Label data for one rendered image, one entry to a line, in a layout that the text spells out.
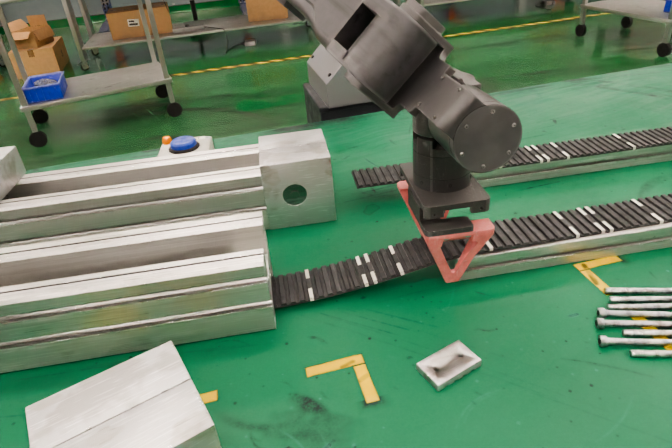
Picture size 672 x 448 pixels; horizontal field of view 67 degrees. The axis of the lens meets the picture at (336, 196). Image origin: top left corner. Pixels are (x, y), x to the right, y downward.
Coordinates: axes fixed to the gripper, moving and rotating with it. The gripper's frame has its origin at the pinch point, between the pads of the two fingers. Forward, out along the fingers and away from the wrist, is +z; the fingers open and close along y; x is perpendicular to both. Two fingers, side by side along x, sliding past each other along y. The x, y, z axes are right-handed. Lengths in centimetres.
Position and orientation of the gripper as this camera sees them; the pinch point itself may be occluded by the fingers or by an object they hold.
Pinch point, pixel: (440, 253)
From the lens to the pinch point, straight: 57.7
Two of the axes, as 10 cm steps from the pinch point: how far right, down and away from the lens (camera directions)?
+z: 0.9, 8.8, 4.7
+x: 9.9, -1.3, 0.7
